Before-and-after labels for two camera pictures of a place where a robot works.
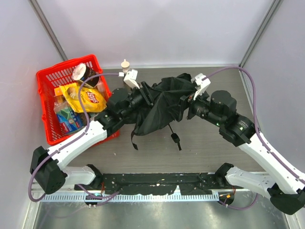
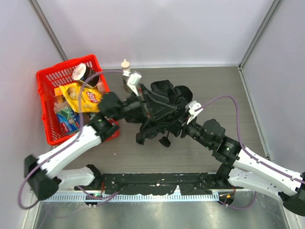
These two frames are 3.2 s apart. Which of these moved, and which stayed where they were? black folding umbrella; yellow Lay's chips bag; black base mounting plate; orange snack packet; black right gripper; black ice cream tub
Moved: black right gripper; black folding umbrella
Stayed: yellow Lay's chips bag; black base mounting plate; orange snack packet; black ice cream tub
